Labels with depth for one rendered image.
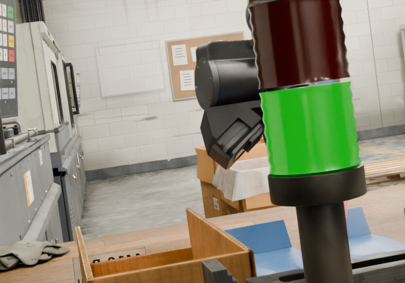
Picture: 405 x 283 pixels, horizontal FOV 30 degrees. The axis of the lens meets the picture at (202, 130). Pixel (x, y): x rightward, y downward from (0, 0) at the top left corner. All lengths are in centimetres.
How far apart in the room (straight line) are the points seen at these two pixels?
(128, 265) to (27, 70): 438
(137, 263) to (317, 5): 53
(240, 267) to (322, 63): 28
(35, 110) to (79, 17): 632
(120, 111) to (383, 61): 414
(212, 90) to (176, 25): 1063
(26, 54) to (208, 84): 437
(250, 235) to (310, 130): 46
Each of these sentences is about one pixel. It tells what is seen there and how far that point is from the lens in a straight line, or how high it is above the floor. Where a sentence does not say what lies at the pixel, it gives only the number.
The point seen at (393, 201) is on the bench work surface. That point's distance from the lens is 110.
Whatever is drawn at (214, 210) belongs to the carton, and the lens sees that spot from 476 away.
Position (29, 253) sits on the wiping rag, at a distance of 100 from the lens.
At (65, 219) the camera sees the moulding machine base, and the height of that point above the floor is 36.
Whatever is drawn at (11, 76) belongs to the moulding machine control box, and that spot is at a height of 117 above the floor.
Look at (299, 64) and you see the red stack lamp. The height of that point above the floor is 109.
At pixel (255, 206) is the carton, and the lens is 401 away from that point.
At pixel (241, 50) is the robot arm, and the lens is 81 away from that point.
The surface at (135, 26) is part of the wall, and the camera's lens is 1136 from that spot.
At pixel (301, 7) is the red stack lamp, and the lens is 30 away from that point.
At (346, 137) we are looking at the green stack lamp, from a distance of 30.
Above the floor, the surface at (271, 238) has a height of 93.
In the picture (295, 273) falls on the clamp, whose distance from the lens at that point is 46.
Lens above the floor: 109
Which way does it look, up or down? 3 degrees down
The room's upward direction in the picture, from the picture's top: 8 degrees counter-clockwise
